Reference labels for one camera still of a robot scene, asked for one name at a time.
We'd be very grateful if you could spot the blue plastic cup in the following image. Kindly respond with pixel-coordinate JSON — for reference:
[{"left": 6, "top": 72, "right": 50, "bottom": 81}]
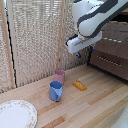
[{"left": 48, "top": 80, "right": 64, "bottom": 102}]

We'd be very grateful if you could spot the white plate with floral rim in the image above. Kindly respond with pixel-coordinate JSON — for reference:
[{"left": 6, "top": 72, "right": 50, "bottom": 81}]
[{"left": 0, "top": 99, "right": 38, "bottom": 128}]

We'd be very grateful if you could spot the dark wooden cabinet frame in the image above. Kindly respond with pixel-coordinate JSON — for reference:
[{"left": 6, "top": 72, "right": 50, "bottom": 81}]
[{"left": 87, "top": 9, "right": 128, "bottom": 83}]

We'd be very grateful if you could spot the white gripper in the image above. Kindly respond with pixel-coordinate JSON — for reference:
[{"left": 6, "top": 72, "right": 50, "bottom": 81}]
[{"left": 67, "top": 31, "right": 103, "bottom": 59}]

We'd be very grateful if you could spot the white rounded robot base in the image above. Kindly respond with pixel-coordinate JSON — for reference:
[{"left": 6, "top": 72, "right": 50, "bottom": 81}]
[{"left": 109, "top": 103, "right": 128, "bottom": 128}]

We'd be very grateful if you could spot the pink plastic cup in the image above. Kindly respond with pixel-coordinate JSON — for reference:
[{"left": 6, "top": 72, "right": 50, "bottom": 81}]
[{"left": 53, "top": 69, "right": 66, "bottom": 85}]

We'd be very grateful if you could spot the brown drawer front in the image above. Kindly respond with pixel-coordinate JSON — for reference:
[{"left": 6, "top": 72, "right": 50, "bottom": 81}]
[
  {"left": 94, "top": 20, "right": 128, "bottom": 61},
  {"left": 89, "top": 49, "right": 128, "bottom": 81}
]

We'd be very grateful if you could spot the woven bamboo screen panel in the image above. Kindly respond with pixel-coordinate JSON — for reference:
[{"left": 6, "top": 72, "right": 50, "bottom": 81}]
[
  {"left": 62, "top": 0, "right": 92, "bottom": 73},
  {"left": 0, "top": 0, "right": 11, "bottom": 94},
  {"left": 7, "top": 0, "right": 63, "bottom": 88}
]

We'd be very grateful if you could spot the yellow rectangular block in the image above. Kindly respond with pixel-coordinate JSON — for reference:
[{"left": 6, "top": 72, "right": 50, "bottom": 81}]
[{"left": 72, "top": 80, "right": 88, "bottom": 92}]

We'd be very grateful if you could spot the silver drawer handle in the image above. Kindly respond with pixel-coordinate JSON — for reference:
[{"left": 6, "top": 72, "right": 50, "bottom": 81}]
[
  {"left": 102, "top": 35, "right": 123, "bottom": 44},
  {"left": 96, "top": 55, "right": 123, "bottom": 68}
]

